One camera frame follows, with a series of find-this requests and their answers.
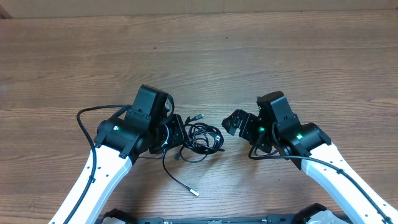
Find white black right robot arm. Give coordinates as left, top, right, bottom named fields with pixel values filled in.
left=222, top=91, right=397, bottom=223

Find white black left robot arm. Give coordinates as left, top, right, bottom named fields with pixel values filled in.
left=51, top=85, right=184, bottom=224

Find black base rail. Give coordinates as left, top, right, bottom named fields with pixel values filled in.
left=96, top=202, right=352, bottom=224

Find black USB cable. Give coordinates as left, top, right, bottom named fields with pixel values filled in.
left=136, top=113, right=226, bottom=197

